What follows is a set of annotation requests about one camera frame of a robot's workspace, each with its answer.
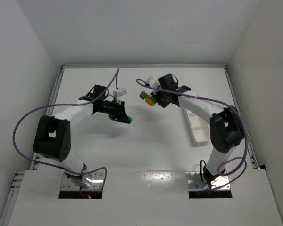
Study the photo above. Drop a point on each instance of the metal base plate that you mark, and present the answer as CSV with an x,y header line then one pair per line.
x,y
95,181
196,184

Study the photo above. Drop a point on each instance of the aluminium frame rail right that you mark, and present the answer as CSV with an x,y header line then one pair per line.
x,y
250,153

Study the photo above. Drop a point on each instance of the yellow lego brick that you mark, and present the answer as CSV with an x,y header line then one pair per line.
x,y
150,101

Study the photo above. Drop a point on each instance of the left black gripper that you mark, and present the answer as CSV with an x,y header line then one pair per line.
x,y
119,111

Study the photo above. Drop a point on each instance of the brown lego brick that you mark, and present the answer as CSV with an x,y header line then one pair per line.
x,y
148,95

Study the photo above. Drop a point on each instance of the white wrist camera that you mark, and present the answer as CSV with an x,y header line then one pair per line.
x,y
153,83
118,93

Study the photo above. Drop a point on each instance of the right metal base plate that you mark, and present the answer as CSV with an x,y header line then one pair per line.
x,y
196,184

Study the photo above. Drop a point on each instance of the aluminium frame rail left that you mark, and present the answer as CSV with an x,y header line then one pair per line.
x,y
19,175

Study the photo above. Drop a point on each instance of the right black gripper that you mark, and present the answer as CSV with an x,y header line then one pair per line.
x,y
159,98

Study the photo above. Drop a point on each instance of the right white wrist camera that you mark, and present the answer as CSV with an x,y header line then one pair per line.
x,y
153,83

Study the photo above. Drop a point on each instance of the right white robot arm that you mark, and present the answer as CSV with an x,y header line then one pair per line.
x,y
225,126

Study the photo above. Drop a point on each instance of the white divided plastic tray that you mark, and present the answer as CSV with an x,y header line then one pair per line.
x,y
199,129

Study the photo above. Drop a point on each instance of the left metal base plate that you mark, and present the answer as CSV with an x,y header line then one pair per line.
x,y
95,181

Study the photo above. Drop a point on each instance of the aluminium frame rail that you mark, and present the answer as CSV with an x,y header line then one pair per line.
x,y
250,153
19,175

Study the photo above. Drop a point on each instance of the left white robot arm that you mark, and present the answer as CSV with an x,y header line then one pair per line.
x,y
53,135

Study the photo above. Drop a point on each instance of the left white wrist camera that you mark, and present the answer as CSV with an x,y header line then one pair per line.
x,y
118,93

